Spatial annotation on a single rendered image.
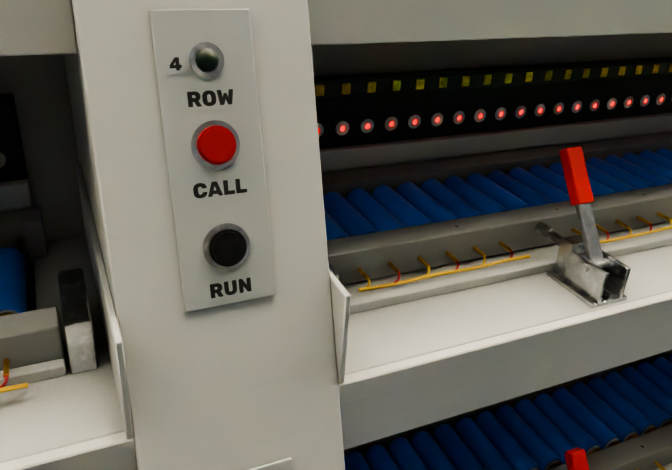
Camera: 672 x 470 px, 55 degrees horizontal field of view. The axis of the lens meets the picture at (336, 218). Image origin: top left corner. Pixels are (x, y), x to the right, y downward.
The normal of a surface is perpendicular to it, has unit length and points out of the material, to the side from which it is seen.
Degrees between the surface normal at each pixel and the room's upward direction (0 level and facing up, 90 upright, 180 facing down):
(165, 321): 90
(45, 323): 19
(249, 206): 90
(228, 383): 90
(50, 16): 108
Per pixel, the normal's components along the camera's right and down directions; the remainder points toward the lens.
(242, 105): 0.40, 0.12
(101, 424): 0.06, -0.89
